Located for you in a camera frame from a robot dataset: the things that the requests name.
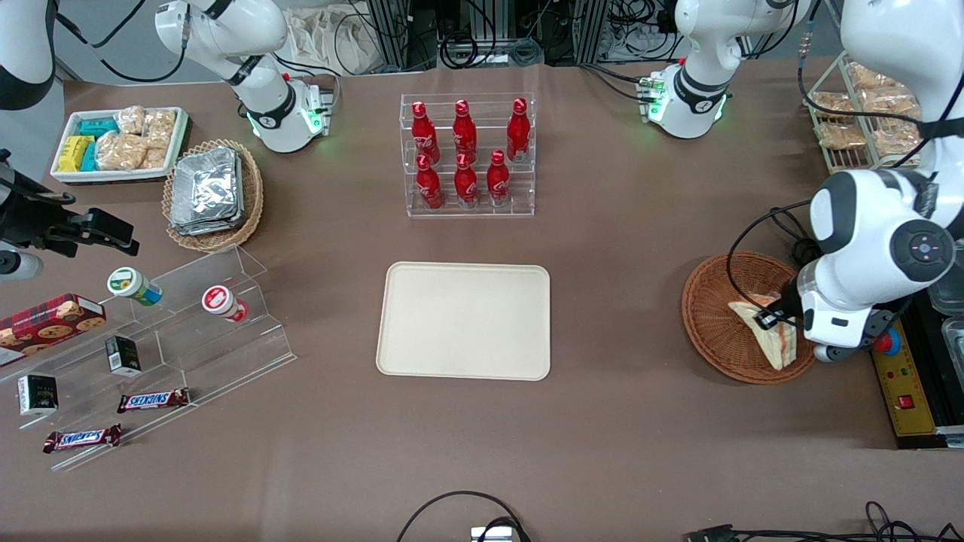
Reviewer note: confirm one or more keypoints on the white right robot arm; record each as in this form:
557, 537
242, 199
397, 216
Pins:
226, 34

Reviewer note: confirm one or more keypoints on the white rectangular snack bin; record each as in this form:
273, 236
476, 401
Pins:
113, 176

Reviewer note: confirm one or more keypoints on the oval light wicker basket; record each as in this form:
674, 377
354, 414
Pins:
252, 196

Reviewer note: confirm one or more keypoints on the red cola bottle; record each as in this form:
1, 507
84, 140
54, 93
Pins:
465, 132
430, 188
424, 135
498, 182
466, 184
518, 134

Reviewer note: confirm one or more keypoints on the brown Snickers bar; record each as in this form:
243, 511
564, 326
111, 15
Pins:
153, 400
81, 438

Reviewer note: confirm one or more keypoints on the aluminium frame post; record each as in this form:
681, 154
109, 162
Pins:
591, 30
392, 34

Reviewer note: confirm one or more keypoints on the red lid yogurt cup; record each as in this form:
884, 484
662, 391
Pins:
222, 302

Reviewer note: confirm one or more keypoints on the teal snack package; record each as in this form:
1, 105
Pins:
89, 156
98, 127

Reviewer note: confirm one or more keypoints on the beige cloth bag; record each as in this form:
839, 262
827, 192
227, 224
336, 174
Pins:
331, 41

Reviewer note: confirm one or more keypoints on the beige plastic tray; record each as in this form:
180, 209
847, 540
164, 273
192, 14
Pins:
463, 320

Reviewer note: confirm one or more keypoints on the round brown wicker basket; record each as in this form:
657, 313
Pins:
708, 316

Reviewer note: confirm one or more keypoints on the silver foil container stack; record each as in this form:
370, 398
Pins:
205, 192

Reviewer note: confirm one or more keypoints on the small silver device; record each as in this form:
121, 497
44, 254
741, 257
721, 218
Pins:
493, 535

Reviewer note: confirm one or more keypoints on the clear plastic container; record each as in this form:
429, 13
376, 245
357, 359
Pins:
955, 346

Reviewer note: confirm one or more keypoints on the yellow snack package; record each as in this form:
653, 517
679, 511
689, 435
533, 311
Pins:
74, 154

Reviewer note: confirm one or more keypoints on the red plaid cookie box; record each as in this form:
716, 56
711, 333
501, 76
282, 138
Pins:
45, 324

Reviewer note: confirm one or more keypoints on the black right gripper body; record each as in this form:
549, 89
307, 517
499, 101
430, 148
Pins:
36, 220

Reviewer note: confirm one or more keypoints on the clear bag of bread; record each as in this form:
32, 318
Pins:
841, 135
870, 77
889, 99
896, 141
829, 102

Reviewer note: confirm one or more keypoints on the green lid yogurt cup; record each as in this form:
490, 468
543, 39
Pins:
132, 284

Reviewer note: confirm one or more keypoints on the clear acrylic bottle rack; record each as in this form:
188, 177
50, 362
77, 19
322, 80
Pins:
482, 212

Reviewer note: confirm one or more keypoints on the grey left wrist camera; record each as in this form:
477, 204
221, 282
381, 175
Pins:
836, 353

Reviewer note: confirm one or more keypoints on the black box with white side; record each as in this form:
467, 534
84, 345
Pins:
38, 395

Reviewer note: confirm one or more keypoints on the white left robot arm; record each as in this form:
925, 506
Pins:
866, 241

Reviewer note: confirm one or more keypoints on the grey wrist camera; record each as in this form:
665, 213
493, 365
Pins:
19, 266
836, 353

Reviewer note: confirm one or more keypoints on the small black barcode box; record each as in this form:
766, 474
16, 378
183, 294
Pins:
123, 356

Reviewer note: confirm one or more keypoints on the yellow emergency stop box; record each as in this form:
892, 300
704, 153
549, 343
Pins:
907, 384

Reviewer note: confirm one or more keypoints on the clear acrylic step stand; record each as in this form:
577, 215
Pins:
226, 354

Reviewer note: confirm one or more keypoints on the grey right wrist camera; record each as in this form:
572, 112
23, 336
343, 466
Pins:
19, 266

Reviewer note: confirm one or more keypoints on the clear bag of crackers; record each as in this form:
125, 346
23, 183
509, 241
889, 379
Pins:
120, 153
160, 128
156, 158
130, 120

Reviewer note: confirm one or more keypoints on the triangular sandwich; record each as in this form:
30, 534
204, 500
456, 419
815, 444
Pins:
776, 346

